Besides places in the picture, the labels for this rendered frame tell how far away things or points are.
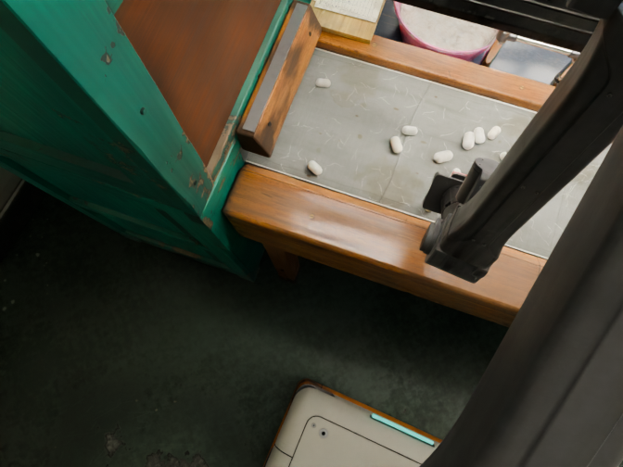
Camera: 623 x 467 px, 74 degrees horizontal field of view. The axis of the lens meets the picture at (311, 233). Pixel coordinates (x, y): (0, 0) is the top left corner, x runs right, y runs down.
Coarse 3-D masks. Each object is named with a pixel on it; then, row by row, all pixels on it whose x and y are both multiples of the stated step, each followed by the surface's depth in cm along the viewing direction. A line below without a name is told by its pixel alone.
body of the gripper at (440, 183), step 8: (440, 176) 65; (448, 176) 65; (432, 184) 66; (440, 184) 66; (448, 184) 65; (456, 184) 65; (432, 192) 67; (440, 192) 66; (448, 192) 65; (456, 192) 63; (424, 200) 68; (432, 200) 67; (440, 200) 67; (448, 200) 62; (456, 200) 61; (432, 208) 68; (440, 208) 68
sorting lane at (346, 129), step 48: (336, 96) 86; (384, 96) 86; (432, 96) 86; (480, 96) 86; (288, 144) 84; (336, 144) 84; (384, 144) 84; (432, 144) 84; (480, 144) 83; (384, 192) 81; (576, 192) 81; (528, 240) 78
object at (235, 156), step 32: (0, 160) 86; (32, 160) 73; (224, 160) 72; (64, 192) 107; (96, 192) 90; (128, 192) 71; (224, 192) 77; (128, 224) 127; (160, 224) 104; (192, 224) 79; (224, 224) 84; (192, 256) 140; (224, 256) 107; (256, 256) 139
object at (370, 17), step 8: (320, 0) 88; (328, 0) 88; (336, 0) 88; (344, 0) 88; (352, 0) 88; (360, 0) 88; (368, 0) 88; (376, 0) 88; (328, 8) 88; (336, 8) 88; (344, 8) 88; (352, 8) 88; (360, 8) 87; (368, 8) 87; (376, 8) 87; (352, 16) 87; (360, 16) 87; (368, 16) 87; (376, 16) 87
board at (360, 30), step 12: (312, 0) 88; (384, 0) 88; (324, 12) 88; (336, 12) 88; (324, 24) 87; (336, 24) 87; (348, 24) 87; (360, 24) 87; (372, 24) 87; (348, 36) 87; (360, 36) 86; (372, 36) 86
